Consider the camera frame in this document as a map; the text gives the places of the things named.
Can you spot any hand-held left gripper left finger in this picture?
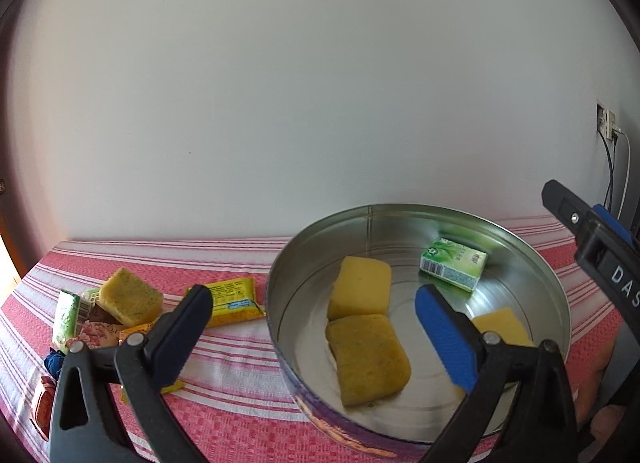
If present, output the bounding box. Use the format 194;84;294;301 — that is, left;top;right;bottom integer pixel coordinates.
48;284;213;463

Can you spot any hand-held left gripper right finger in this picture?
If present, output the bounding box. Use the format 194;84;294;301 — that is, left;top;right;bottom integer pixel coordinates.
414;284;578;463

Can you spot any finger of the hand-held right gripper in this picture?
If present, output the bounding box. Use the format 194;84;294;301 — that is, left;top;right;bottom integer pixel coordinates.
542;180;597;246
591;204;635;245

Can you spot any yellow snack packet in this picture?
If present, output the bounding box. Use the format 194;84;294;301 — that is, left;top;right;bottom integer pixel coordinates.
186;277;267;329

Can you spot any speckled yellow sponge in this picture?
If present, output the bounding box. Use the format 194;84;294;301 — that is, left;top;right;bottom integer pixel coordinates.
325;314;412;407
97;267;164;327

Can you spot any round metal tin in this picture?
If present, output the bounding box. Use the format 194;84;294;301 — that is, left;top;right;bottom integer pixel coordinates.
265;203;572;454

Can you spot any green tissue packet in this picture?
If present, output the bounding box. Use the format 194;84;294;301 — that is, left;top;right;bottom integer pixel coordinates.
419;237;488;292
51;289;82;350

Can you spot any red snack packet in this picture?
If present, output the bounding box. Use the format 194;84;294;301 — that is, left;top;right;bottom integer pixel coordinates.
32;375;58;439

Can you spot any orange snack packet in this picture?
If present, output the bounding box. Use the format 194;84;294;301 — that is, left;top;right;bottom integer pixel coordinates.
117;323;156;344

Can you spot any plain yellow sponge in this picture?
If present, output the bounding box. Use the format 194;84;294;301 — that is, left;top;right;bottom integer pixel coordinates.
472;307;535;348
327;256;392;321

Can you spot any red striped tablecloth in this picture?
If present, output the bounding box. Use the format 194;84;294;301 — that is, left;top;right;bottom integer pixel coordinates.
0;216;626;463

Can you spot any pink floral packet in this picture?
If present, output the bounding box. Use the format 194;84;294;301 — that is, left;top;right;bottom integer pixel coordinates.
80;320;123;351

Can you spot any brown snack packet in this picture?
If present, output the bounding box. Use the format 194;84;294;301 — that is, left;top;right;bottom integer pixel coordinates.
89;304;118;325

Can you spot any orange printed cloth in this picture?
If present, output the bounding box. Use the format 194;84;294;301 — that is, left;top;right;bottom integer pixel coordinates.
572;340;628;439

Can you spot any small blue cloth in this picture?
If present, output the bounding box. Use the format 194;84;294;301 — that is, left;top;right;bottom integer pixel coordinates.
42;349;68;376

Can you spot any black cable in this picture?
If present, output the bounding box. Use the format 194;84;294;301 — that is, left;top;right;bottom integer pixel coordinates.
600;130;616;210

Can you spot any white cable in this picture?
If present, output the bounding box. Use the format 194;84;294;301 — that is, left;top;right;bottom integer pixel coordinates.
616;128;632;220

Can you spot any wall socket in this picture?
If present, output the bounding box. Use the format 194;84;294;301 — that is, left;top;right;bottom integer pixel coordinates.
596;100;618;140

